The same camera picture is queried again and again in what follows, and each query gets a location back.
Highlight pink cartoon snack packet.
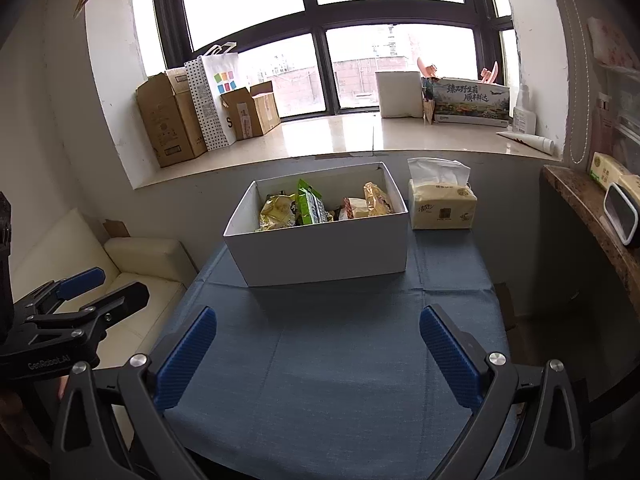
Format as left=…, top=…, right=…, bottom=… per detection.
left=339, top=196, right=371, bottom=221

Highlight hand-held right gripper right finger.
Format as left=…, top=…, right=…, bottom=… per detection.
left=419, top=304, right=588, bottom=480

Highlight tall brown cardboard box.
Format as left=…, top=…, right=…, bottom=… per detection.
left=136, top=71, right=208, bottom=168

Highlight green snack packet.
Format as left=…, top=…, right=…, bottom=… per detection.
left=295, top=178, right=333, bottom=226

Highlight clear plastic drawers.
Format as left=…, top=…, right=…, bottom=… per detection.
left=595, top=62, right=640, bottom=161

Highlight cream leather sofa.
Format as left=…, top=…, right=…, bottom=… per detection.
left=10, top=207, right=201, bottom=456

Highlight small open cardboard box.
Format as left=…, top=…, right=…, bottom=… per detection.
left=220, top=80, right=282, bottom=142

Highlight brown stone shelf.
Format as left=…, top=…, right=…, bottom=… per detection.
left=542, top=164, right=640, bottom=311

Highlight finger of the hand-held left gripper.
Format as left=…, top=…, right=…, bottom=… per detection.
left=22, top=281, right=151, bottom=348
left=12, top=266, right=107, bottom=318

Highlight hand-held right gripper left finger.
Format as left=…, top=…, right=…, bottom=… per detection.
left=50, top=305, right=218, bottom=480

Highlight white tube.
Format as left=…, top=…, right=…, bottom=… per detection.
left=496, top=130, right=556, bottom=155

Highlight white cardboard box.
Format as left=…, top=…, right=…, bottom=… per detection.
left=222, top=161, right=411, bottom=288

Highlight pink floral cloth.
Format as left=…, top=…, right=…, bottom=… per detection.
left=586, top=16, right=633, bottom=68

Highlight white square box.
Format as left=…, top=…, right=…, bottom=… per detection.
left=375, top=70, right=425, bottom=119

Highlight landscape printed carton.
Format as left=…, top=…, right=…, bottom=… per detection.
left=430, top=77, right=512, bottom=127

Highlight round rice cracker packet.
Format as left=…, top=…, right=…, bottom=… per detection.
left=362, top=181, right=396, bottom=217

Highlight white bottle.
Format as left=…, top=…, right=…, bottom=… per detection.
left=511, top=85, right=537, bottom=135

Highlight white bag with coloured squares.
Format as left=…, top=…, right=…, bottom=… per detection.
left=197, top=42, right=241, bottom=145

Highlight white framed black device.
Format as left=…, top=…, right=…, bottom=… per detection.
left=602, top=175, right=640, bottom=247

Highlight blue tablecloth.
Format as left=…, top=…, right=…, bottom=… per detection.
left=132, top=220, right=521, bottom=480

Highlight crinkled yellow snack packet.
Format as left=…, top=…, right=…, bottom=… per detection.
left=259, top=194, right=300, bottom=232

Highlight green tissue packet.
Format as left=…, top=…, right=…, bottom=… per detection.
left=587, top=151, right=628, bottom=192

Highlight yellow tissue pack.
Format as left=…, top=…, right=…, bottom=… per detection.
left=406, top=157, right=478, bottom=231

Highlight polka dot paper bag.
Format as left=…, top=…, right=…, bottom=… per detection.
left=184, top=56, right=228, bottom=152

